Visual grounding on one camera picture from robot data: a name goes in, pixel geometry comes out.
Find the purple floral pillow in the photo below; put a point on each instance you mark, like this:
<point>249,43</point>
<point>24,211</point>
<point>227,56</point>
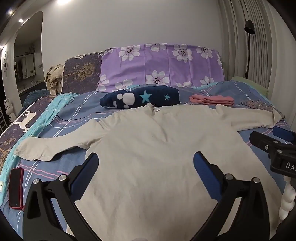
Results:
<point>161,62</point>

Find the green pillow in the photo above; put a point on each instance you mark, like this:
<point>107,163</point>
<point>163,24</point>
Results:
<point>249,84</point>

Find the ceiling spotlight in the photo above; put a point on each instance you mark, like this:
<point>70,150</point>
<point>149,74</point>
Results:
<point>20,20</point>

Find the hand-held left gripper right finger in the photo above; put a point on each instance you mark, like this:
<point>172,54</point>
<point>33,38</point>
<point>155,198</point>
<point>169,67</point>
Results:
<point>207,177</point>

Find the navy star print blanket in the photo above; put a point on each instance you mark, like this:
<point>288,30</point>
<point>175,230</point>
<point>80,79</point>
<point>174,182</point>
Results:
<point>148,96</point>

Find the folded pink garment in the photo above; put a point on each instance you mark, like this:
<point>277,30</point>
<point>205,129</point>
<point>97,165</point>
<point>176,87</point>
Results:
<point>212,100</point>

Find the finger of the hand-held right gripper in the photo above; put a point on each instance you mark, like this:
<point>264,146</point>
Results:
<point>281,133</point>
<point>261,141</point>

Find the floral patterned garment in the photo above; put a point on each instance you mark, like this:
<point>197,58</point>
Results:
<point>256,104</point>

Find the white wall decoration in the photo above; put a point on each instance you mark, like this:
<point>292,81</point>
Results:
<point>4,63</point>

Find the dark teal knit blanket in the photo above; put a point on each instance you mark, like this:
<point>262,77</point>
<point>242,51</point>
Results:
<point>34,97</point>

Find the beige clothes pile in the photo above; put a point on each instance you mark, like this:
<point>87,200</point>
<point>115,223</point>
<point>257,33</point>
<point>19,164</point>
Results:
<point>54,78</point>

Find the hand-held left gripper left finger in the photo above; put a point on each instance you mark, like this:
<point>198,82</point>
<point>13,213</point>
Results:
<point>84,176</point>

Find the white cat figurine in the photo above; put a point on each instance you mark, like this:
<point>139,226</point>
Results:
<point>9,109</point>

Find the black floor lamp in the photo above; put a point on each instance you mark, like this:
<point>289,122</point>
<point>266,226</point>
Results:
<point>249,26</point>

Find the beige long-sleeve shirt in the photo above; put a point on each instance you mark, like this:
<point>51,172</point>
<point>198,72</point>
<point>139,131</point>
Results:
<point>150,150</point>

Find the red smartphone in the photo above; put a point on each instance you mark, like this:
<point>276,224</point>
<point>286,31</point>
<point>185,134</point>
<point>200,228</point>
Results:
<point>16,187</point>

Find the dark tree print pillow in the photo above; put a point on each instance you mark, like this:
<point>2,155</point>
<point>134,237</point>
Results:
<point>81,71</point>

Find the person's right hand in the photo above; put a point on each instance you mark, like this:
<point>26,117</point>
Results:
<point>286,204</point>

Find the dark deer print quilt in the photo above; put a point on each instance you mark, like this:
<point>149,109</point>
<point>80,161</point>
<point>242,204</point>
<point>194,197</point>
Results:
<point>13,129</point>

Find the white pleated curtain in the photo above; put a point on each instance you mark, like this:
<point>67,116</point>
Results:
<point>266,58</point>

